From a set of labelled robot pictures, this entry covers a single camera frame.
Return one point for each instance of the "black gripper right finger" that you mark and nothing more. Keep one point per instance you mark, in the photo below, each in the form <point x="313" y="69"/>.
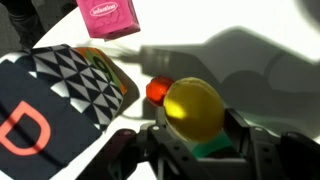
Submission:
<point x="250" y="150"/>

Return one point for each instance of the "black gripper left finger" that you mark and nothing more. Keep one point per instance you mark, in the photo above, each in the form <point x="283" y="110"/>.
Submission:
<point x="170" y="156"/>

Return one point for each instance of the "yellow lemon toy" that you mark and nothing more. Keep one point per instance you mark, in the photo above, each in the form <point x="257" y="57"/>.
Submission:
<point x="195" y="110"/>

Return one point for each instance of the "small red tomato toy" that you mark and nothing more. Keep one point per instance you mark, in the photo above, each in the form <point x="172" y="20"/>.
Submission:
<point x="158" y="91"/>

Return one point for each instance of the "orange soft cloth block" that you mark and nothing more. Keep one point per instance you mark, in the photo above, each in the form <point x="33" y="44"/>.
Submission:
<point x="106" y="66"/>

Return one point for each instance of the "black soft cube letter D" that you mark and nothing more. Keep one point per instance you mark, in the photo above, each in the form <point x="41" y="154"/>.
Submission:
<point x="50" y="116"/>

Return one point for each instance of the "pink soft cube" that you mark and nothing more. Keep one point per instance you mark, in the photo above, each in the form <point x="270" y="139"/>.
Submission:
<point x="106" y="16"/>

